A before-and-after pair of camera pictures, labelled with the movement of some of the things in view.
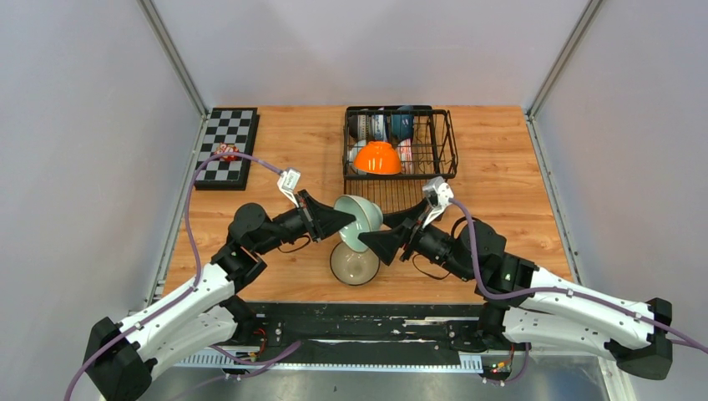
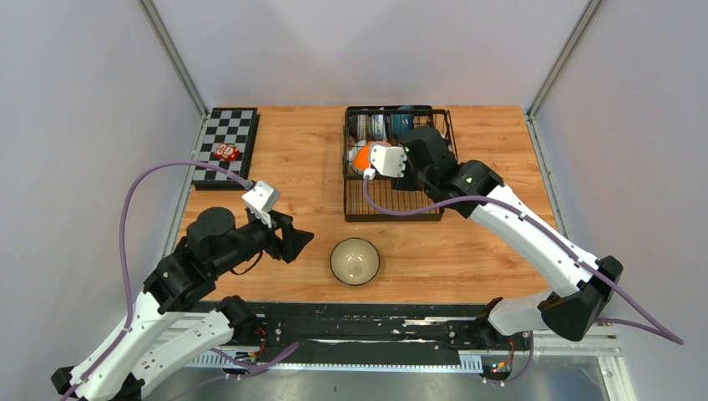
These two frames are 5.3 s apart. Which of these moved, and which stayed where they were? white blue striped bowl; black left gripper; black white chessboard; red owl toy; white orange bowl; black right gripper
Moved: black right gripper; black left gripper
Stayed: red owl toy; white orange bowl; white blue striped bowl; black white chessboard
